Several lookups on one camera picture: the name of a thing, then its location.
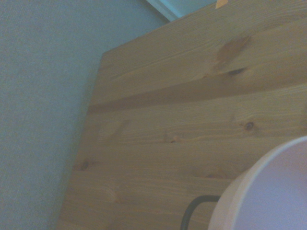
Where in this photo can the pink plastic bowl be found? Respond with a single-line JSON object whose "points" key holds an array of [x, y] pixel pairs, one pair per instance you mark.
{"points": [[271, 191]]}

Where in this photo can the small orange tape piece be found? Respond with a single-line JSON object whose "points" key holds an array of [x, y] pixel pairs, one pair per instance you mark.
{"points": [[221, 3]]}

